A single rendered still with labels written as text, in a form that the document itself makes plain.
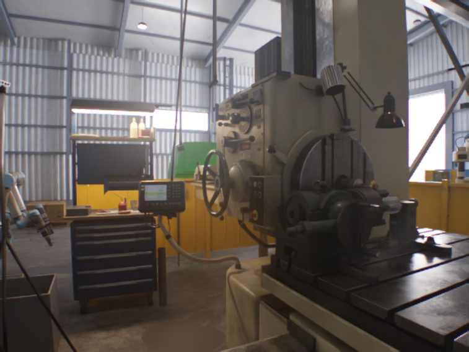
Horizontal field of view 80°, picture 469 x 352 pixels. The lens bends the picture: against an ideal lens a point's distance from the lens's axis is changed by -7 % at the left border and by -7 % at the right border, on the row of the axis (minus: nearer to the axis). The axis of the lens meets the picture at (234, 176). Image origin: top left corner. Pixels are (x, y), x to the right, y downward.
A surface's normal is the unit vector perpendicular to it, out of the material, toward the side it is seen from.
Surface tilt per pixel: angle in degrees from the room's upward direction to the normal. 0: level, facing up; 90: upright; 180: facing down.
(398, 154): 90
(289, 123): 90
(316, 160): 90
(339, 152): 90
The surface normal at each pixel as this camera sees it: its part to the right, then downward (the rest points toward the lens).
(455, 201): -0.90, 0.01
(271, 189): 0.43, 0.03
